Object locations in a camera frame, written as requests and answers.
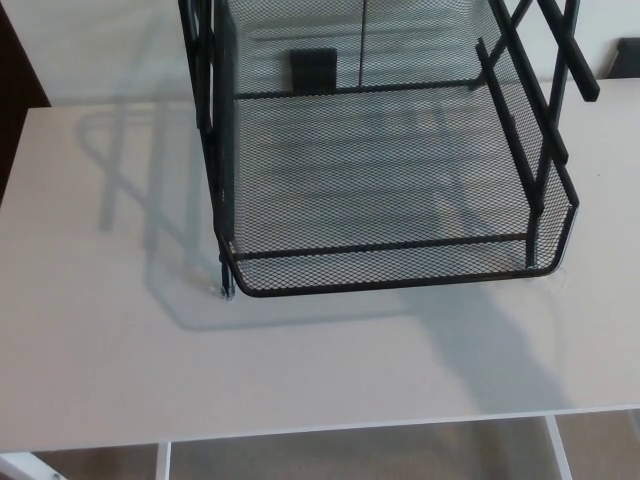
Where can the dark brown wooden furniture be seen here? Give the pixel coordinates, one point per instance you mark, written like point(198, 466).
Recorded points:
point(17, 75)

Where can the black mesh file tray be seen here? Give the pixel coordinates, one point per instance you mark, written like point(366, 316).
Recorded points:
point(380, 190)

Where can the black ribbed block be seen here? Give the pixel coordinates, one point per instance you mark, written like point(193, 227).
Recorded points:
point(312, 69)

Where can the black object behind desk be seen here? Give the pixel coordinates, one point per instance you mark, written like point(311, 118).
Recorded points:
point(625, 60)

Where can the white desk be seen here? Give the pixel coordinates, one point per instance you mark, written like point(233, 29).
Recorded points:
point(100, 350)

